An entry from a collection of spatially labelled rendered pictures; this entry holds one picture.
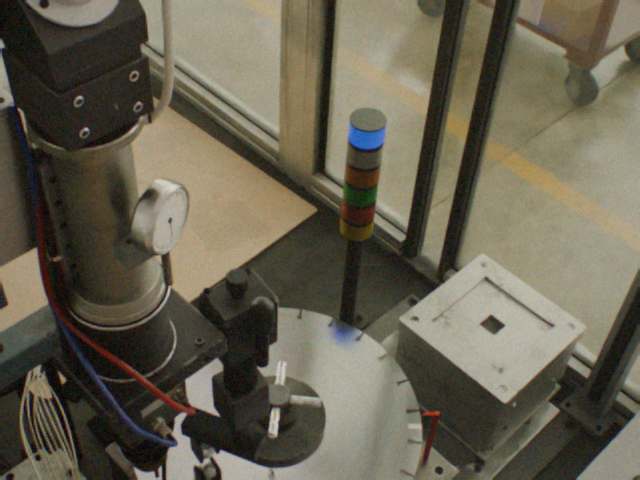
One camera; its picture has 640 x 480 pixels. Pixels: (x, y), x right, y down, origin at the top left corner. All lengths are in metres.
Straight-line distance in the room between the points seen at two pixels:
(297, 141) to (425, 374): 0.50
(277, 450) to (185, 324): 0.30
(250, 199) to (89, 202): 0.97
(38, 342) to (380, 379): 0.39
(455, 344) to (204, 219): 0.54
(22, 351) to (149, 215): 0.46
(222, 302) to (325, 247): 0.75
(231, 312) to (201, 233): 0.76
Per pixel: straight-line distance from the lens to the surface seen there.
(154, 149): 1.64
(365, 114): 1.06
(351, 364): 1.06
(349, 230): 1.16
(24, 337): 1.00
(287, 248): 1.46
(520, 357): 1.17
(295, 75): 1.43
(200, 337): 0.71
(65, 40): 0.49
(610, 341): 1.21
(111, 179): 0.56
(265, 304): 0.69
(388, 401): 1.04
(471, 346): 1.17
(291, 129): 1.51
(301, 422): 1.00
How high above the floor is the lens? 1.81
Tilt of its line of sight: 46 degrees down
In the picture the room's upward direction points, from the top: 4 degrees clockwise
